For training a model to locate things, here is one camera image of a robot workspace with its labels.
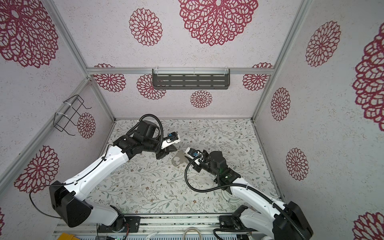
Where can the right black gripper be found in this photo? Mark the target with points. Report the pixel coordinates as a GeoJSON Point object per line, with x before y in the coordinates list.
{"type": "Point", "coordinates": [197, 168]}

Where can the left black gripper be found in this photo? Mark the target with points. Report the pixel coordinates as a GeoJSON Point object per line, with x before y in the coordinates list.
{"type": "Point", "coordinates": [165, 151]}

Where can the silver metal key bottle opener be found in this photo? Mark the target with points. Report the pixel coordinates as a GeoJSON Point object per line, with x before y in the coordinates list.
{"type": "Point", "coordinates": [179, 159]}

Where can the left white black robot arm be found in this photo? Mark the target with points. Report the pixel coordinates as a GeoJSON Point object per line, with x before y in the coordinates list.
{"type": "Point", "coordinates": [69, 199]}

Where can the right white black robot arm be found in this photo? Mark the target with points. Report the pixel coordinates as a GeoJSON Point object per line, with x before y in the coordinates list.
{"type": "Point", "coordinates": [274, 219]}

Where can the white round alarm clock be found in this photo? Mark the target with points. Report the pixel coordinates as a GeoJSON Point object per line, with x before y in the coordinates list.
{"type": "Point", "coordinates": [231, 199]}

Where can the yellow object at bottom edge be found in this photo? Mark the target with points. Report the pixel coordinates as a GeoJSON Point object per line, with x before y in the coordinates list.
{"type": "Point", "coordinates": [65, 236]}

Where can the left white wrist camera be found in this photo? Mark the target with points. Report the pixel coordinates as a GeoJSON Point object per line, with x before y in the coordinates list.
{"type": "Point", "coordinates": [170, 139]}

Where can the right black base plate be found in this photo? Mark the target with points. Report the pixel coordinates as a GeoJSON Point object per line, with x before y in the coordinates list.
{"type": "Point", "coordinates": [231, 223]}

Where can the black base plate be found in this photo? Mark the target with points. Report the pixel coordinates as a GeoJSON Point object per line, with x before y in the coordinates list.
{"type": "Point", "coordinates": [126, 225]}
{"type": "Point", "coordinates": [231, 223]}

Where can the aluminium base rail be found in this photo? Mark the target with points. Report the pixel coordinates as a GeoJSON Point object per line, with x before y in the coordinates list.
{"type": "Point", "coordinates": [141, 224]}

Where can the dark grey wall shelf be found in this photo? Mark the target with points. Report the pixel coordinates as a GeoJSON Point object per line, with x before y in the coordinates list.
{"type": "Point", "coordinates": [191, 79]}

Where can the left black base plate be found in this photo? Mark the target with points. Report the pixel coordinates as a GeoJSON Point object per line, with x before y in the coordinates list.
{"type": "Point", "coordinates": [126, 225]}

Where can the black wire wall basket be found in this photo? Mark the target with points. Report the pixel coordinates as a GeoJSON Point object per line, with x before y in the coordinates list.
{"type": "Point", "coordinates": [74, 103]}

